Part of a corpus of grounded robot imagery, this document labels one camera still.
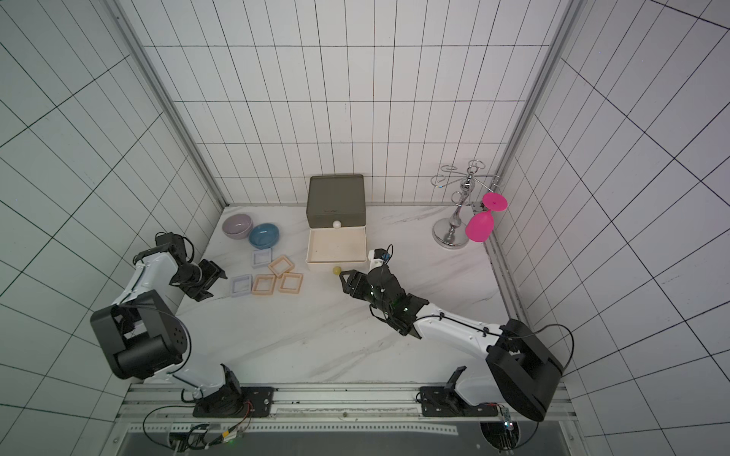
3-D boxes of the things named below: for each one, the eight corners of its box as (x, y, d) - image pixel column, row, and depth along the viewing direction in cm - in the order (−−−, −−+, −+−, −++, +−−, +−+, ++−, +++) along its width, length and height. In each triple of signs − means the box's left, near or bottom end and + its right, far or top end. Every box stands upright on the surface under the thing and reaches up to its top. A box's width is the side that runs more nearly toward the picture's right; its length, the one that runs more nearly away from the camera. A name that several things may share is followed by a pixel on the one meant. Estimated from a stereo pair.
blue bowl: (248, 249, 106) (245, 244, 104) (256, 227, 113) (253, 222, 111) (275, 249, 106) (273, 244, 104) (281, 228, 113) (279, 222, 111)
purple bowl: (224, 242, 109) (218, 233, 105) (232, 222, 116) (227, 213, 112) (252, 242, 109) (247, 233, 105) (258, 222, 116) (254, 213, 112)
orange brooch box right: (280, 294, 96) (278, 291, 94) (284, 276, 100) (282, 273, 99) (300, 294, 96) (299, 291, 94) (303, 276, 100) (302, 273, 99)
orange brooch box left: (252, 295, 95) (250, 293, 94) (257, 277, 100) (256, 274, 98) (271, 295, 95) (269, 293, 94) (275, 277, 100) (274, 275, 98)
